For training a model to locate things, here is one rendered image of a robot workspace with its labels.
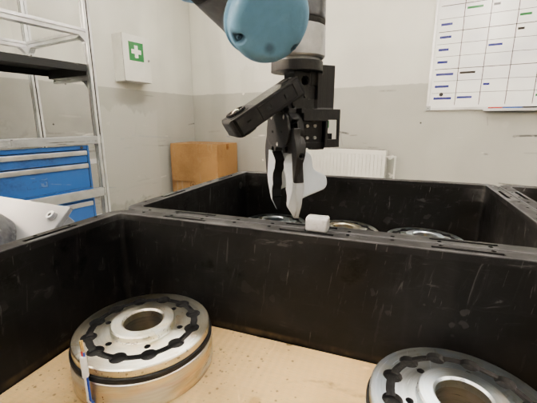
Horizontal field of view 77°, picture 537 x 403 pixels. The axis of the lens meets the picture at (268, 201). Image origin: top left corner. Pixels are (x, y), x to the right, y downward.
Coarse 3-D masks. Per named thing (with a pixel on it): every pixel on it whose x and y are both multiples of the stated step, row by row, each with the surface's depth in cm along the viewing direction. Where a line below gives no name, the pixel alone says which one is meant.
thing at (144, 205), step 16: (224, 176) 56; (240, 176) 58; (336, 176) 56; (176, 192) 43; (192, 192) 45; (496, 192) 43; (144, 208) 35; (512, 208) 36; (528, 208) 35; (272, 224) 30; (288, 224) 30; (304, 224) 30; (416, 240) 26; (432, 240) 26; (448, 240) 26
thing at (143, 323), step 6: (138, 318) 28; (144, 318) 28; (150, 318) 28; (156, 318) 28; (132, 324) 27; (138, 324) 28; (144, 324) 28; (150, 324) 28; (156, 324) 28; (132, 330) 28; (138, 330) 28
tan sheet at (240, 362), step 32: (64, 352) 28; (224, 352) 28; (256, 352) 28; (288, 352) 28; (320, 352) 28; (32, 384) 25; (64, 384) 25; (224, 384) 25; (256, 384) 25; (288, 384) 25; (320, 384) 25; (352, 384) 25
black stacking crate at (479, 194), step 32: (224, 192) 53; (256, 192) 61; (320, 192) 57; (352, 192) 55; (384, 192) 53; (416, 192) 51; (448, 192) 50; (480, 192) 48; (384, 224) 54; (416, 224) 52; (448, 224) 51; (480, 224) 49; (512, 224) 36
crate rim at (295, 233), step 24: (96, 216) 32; (120, 216) 33; (144, 216) 32; (168, 216) 32; (24, 240) 26; (48, 240) 26; (312, 240) 27; (336, 240) 26; (360, 240) 26; (384, 240) 26; (504, 264) 22; (528, 264) 22
